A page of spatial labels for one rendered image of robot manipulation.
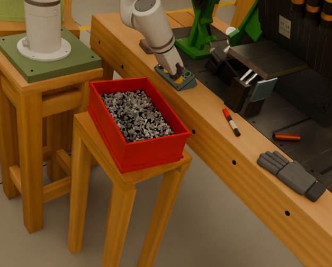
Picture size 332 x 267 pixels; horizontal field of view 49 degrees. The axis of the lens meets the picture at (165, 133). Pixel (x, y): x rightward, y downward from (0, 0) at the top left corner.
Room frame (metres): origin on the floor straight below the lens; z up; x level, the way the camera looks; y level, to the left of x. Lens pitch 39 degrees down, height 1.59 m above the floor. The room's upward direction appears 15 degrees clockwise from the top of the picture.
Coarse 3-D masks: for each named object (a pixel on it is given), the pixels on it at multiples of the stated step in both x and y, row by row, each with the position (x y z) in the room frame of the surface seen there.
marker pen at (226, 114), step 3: (222, 111) 1.05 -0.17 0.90; (225, 111) 1.03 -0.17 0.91; (225, 114) 1.02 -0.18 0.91; (228, 114) 1.02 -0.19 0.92; (228, 117) 1.01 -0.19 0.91; (228, 120) 1.00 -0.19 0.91; (231, 120) 0.99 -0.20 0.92; (231, 123) 0.98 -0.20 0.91; (234, 123) 0.98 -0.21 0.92; (231, 126) 0.97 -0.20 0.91; (234, 126) 0.96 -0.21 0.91; (234, 129) 0.95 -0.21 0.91; (237, 129) 0.95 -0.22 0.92; (237, 132) 0.93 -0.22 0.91; (237, 135) 0.93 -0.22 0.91
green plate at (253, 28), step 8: (256, 0) 1.24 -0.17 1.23; (256, 8) 1.25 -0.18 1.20; (248, 16) 1.25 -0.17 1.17; (256, 16) 1.24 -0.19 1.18; (240, 24) 1.26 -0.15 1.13; (248, 24) 1.25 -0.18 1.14; (256, 24) 1.23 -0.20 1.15; (248, 32) 1.25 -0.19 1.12; (256, 32) 1.22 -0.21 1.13; (256, 40) 1.22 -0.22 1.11; (264, 40) 1.25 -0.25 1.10
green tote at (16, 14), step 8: (0, 0) 1.46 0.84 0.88; (8, 0) 1.48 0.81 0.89; (16, 0) 1.49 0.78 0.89; (0, 8) 1.46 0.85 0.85; (8, 8) 1.48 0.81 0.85; (16, 8) 1.49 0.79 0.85; (0, 16) 1.46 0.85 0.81; (8, 16) 1.47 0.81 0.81; (16, 16) 1.49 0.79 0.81; (24, 16) 1.51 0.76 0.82
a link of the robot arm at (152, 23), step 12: (144, 0) 0.99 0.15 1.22; (156, 0) 0.98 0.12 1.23; (132, 12) 0.96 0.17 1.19; (144, 12) 0.95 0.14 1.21; (156, 12) 0.96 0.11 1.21; (132, 24) 1.00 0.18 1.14; (144, 24) 0.96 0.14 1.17; (156, 24) 0.96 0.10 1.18; (168, 24) 1.01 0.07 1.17; (144, 36) 0.99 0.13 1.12; (156, 36) 0.98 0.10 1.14; (168, 36) 1.00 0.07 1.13
